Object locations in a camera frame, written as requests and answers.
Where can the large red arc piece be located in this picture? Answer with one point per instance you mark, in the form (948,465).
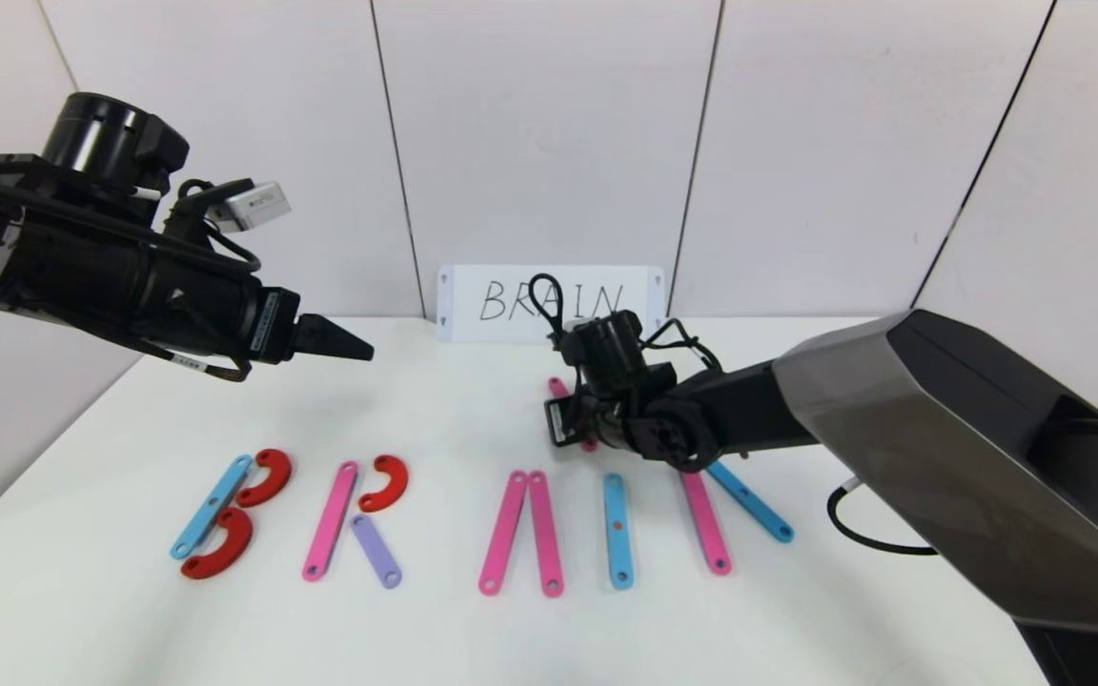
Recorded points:
(274,472)
(236,543)

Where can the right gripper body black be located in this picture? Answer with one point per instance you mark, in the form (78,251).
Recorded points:
(559,421)

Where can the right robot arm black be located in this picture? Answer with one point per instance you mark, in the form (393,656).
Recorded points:
(892,410)

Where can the small red arc piece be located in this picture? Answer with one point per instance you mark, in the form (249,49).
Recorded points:
(395,486)

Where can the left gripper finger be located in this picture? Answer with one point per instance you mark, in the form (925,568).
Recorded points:
(335,343)

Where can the short blue bar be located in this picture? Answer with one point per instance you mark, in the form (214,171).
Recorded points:
(759,510)

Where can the short purple bar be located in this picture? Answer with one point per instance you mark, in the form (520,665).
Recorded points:
(376,551)

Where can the long blue bar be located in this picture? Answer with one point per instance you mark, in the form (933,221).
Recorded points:
(617,529)
(213,506)

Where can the short pink bar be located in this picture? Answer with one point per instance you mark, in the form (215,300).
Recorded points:
(711,534)

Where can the long pink bar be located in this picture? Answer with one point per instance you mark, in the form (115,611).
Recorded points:
(330,519)
(502,531)
(545,534)
(559,388)

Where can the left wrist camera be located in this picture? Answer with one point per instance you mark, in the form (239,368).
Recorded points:
(254,206)

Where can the white sign reading BRAIN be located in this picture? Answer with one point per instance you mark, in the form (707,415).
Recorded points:
(492,305)

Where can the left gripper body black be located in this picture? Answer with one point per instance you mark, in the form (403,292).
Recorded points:
(276,326)

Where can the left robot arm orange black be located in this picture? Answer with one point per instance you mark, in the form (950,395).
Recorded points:
(44,269)

